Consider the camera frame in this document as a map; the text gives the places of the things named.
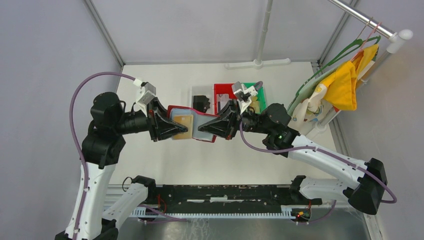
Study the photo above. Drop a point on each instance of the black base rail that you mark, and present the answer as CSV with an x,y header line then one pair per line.
x,y
226,199

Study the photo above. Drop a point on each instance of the white cable duct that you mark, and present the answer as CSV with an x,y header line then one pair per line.
x,y
284,213

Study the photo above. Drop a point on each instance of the white stand base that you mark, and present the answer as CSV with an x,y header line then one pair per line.
x,y
259,62

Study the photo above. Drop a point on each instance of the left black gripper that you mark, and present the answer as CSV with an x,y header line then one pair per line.
x,y
159,124

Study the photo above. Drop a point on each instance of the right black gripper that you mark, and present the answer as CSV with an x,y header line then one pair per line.
x,y
227,124

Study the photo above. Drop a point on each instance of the gold credit card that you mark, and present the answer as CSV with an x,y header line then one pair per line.
x,y
187,121

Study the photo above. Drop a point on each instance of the patterned white cloth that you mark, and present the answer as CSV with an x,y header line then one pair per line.
x,y
309,106

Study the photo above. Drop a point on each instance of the green clothes hanger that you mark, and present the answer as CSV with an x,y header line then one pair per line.
x,y
334,59

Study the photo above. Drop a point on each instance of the white cards in red bin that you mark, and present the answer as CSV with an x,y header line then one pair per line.
x,y
221,101

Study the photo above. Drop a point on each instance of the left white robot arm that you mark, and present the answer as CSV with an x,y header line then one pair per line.
x,y
100,151

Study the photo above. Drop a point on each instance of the red leather card holder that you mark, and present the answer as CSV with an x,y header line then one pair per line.
x,y
199,119

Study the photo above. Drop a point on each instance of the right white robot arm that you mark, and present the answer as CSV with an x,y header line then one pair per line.
x,y
360,183

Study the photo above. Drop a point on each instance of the yellow cloth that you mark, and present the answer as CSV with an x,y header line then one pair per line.
x,y
340,86

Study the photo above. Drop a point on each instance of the clear plastic bin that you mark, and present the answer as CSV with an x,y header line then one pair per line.
x,y
207,90

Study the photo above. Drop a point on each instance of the green plastic bin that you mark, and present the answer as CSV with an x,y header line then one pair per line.
x,y
262,97

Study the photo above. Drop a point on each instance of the red plastic bin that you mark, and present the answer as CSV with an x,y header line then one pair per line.
x,y
223,88

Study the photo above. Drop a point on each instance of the metal clothes rail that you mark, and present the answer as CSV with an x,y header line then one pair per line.
x,y
396,39

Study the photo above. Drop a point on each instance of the gold cards in green bin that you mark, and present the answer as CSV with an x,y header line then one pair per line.
x,y
255,105

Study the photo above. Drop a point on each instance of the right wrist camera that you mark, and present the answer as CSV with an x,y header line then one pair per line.
x,y
244,94

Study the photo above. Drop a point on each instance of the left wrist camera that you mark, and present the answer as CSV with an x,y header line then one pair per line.
x,y
144,96

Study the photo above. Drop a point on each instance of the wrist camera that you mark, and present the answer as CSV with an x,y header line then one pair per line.
x,y
144,96
244,94

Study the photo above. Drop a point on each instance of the black object in clear bin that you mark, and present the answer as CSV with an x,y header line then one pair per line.
x,y
201,103

